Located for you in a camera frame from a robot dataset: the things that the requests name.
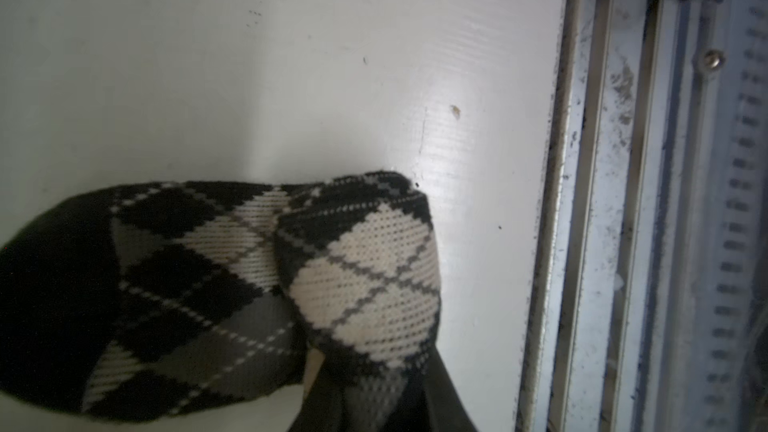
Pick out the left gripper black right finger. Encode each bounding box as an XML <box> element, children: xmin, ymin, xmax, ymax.
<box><xmin>423</xmin><ymin>349</ymin><xmax>477</xmax><ymax>432</ymax></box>

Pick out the black grey argyle sock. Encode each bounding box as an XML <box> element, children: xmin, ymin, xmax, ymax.
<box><xmin>1</xmin><ymin>172</ymin><xmax>441</xmax><ymax>431</ymax></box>

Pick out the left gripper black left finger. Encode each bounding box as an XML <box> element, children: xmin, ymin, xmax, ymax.
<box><xmin>288</xmin><ymin>365</ymin><xmax>345</xmax><ymax>432</ymax></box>

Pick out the aluminium front rail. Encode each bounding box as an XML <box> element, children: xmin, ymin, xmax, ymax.
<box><xmin>515</xmin><ymin>0</ymin><xmax>767</xmax><ymax>431</ymax></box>

